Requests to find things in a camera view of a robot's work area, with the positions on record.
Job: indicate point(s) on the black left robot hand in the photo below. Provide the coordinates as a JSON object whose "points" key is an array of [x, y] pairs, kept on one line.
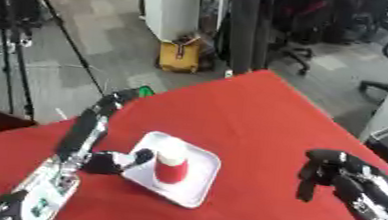
{"points": [[81, 135]]}

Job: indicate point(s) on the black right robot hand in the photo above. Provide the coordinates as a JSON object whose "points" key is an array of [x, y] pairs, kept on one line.
{"points": [[322, 158]]}

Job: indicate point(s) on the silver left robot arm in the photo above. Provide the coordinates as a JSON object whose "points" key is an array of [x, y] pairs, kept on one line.
{"points": [[43, 196]]}

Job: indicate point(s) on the small green object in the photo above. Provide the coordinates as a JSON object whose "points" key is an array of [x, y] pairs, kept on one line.
{"points": [[146, 91]]}

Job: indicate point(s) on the red and white cup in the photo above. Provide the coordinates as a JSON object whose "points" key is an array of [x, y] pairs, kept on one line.
{"points": [[170, 170]]}

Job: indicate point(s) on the black tripod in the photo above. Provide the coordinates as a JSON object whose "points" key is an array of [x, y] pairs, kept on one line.
{"points": [[15, 49]]}

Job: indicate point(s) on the white square tray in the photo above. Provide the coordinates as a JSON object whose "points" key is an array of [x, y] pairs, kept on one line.
{"points": [[197, 179]]}

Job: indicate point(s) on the yellow bag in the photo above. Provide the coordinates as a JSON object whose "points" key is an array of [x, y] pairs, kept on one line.
{"points": [[179, 55]]}

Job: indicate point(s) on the black pillar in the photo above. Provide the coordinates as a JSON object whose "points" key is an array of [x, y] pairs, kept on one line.
{"points": [[249, 26]]}

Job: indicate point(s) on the white cabinet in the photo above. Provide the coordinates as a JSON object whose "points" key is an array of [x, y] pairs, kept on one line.
{"points": [[171, 6]]}

